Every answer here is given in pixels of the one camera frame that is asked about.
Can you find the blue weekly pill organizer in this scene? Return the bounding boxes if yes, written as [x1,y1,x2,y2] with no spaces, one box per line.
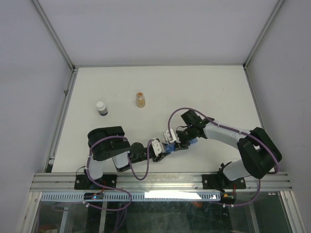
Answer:
[165,139,198,154]

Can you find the clear bottle orange pills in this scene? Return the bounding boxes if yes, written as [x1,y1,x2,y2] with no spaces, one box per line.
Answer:
[136,92,145,108]

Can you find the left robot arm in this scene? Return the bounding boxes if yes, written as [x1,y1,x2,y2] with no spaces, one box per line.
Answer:
[85,126,172,189]

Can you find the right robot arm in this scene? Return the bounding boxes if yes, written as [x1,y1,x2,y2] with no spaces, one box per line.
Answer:
[176,109,282,191]

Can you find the white capped pill bottle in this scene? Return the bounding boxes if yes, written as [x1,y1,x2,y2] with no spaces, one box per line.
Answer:
[96,101,108,116]

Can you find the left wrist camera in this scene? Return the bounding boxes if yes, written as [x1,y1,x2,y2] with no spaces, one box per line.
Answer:
[151,138,164,157]

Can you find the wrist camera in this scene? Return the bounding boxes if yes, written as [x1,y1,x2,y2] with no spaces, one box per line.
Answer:
[151,138,164,157]
[163,128,178,144]

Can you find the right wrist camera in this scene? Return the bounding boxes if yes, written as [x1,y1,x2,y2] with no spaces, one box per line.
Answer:
[163,128,178,144]

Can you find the aluminium mounting rail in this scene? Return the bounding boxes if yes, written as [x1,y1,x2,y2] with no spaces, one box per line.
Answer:
[30,172,292,192]

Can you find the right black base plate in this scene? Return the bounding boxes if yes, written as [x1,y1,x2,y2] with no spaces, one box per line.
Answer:
[202,174,246,192]

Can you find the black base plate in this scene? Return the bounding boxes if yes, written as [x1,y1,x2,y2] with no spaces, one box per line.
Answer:
[202,174,246,192]
[74,174,117,190]

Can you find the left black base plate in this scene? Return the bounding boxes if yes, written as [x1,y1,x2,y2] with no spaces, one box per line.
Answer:
[74,174,117,190]

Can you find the grey slotted cable duct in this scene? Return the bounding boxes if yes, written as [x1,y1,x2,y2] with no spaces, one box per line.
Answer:
[41,191,221,202]

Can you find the right aluminium frame post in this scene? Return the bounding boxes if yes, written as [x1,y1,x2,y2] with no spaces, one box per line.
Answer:
[243,0,286,69]

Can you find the aluminium frame post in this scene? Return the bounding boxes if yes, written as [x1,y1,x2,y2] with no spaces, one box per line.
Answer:
[243,0,286,69]
[31,0,75,71]

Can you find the left aluminium frame post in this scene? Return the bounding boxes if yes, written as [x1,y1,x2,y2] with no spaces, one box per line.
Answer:
[31,0,75,71]

